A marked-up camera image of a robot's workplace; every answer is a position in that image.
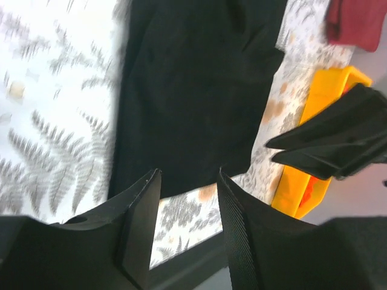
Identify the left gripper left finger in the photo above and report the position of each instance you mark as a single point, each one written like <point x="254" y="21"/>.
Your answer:
<point x="107" y="247"/>

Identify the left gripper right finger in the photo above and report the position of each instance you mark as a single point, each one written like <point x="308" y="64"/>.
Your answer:
<point x="267" y="249"/>

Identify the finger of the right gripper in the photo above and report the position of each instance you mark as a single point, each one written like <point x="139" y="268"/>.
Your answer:
<point x="320" y="163"/>
<point x="360" y="114"/>

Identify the black t-shirt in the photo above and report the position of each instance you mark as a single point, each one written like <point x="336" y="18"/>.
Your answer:
<point x="196" y="79"/>

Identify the orange t-shirt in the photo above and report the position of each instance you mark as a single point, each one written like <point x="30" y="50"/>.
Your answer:
<point x="308" y="191"/>

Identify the folded red t-shirt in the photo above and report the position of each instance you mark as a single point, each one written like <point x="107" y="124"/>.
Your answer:
<point x="355" y="22"/>

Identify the floral table mat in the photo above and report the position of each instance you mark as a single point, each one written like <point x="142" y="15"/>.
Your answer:
<point x="61" y="73"/>

